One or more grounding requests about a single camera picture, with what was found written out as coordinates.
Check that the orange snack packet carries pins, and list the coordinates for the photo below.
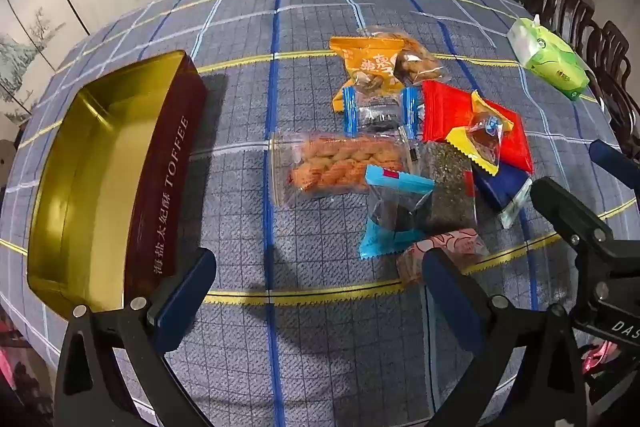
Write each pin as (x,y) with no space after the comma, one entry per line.
(365,62)

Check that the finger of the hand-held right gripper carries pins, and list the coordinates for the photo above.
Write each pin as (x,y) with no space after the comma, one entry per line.
(617,167)
(565,212)

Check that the green tissue pack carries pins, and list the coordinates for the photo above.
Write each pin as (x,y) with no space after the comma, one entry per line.
(550,57)

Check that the clear packet with blue ends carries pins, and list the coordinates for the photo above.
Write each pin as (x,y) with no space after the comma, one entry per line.
(375,114)

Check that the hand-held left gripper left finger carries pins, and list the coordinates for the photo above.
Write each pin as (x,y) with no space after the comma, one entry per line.
(185,297)

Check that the red snack packet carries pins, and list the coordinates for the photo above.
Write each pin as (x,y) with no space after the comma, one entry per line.
(445,112)

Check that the pink floral snack packet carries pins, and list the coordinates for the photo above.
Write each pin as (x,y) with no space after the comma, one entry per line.
(460,247)

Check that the clear packet of orange twists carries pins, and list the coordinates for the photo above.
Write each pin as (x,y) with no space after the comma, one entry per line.
(340,167)

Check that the blue plaid tablecloth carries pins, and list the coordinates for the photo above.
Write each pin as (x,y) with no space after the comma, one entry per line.
(300,332)

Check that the light blue packet dark snack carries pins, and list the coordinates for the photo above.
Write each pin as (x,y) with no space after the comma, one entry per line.
(395,212)

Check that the clear packet of brown nuts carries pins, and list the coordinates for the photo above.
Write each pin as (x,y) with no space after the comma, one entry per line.
(420,62)

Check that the dark red gold tin box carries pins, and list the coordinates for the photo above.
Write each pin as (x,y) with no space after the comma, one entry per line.
(165,187)

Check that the clear packet of dark seaweed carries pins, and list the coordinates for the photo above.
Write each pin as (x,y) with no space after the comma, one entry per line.
(447,187)

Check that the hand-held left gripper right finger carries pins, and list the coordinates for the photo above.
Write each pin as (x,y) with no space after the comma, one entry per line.
(450,302)

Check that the clear packet with yellow edges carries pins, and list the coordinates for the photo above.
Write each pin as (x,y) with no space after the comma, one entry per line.
(482,142)

